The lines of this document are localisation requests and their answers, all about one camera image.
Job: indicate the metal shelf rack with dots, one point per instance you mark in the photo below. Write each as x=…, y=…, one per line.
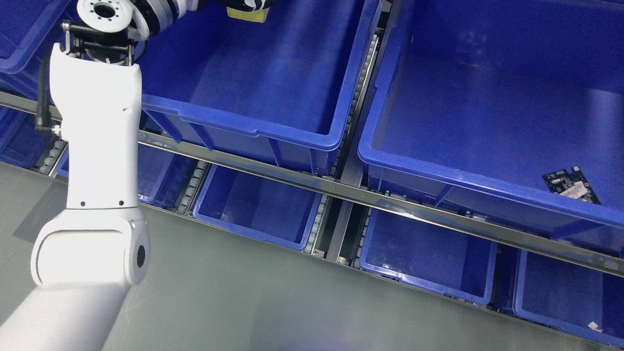
x=348, y=179

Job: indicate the dark circuit board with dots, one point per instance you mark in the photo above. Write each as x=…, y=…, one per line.
x=571, y=184

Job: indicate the yellow foam block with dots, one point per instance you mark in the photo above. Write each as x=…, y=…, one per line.
x=257, y=16

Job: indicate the blue plastic bin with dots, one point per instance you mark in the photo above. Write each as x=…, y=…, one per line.
x=156, y=175
x=258, y=208
x=279, y=91
x=28, y=31
x=477, y=99
x=568, y=297
x=429, y=257

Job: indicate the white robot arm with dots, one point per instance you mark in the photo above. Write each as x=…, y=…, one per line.
x=87, y=258

